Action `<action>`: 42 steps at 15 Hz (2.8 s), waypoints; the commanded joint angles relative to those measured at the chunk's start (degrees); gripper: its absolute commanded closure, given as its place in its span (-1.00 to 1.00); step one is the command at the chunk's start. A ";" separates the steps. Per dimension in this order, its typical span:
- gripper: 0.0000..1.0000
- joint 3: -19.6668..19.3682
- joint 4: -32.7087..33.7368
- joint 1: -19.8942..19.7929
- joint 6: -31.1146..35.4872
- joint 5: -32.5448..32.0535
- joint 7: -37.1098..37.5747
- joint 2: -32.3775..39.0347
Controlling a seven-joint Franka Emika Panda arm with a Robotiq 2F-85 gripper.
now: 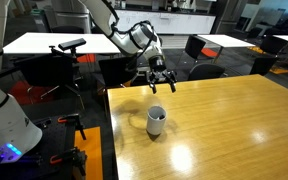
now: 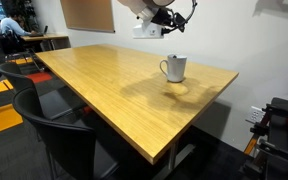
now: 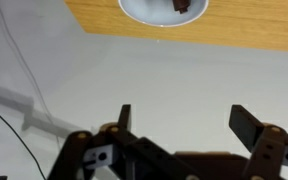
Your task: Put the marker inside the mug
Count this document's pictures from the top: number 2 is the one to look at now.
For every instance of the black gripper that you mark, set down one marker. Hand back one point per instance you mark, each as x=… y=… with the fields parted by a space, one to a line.
x=162 y=18

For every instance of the white marker with black cap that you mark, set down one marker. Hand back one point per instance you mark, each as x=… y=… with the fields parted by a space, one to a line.
x=174 y=56

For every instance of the white ceramic mug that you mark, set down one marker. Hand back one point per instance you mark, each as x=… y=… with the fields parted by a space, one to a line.
x=176 y=70

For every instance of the brown cork board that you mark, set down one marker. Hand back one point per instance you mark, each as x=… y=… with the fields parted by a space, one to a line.
x=87 y=15

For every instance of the grey metal table leg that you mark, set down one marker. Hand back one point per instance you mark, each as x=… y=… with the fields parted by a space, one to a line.
x=173 y=156

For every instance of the wooden desk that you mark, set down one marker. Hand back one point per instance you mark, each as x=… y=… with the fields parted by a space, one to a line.
x=47 y=36

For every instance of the black laptop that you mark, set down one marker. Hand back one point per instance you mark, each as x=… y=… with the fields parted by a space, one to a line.
x=42 y=31

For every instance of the tripod with brown legs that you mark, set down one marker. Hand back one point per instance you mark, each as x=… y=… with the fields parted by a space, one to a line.
x=250 y=145

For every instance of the black office chair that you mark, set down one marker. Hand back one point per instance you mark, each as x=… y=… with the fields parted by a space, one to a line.
x=14 y=45

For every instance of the person in blue shirt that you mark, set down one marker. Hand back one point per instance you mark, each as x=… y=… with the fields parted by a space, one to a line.
x=12 y=26

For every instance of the white wall power outlet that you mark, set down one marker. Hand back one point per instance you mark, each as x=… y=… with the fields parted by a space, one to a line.
x=255 y=115

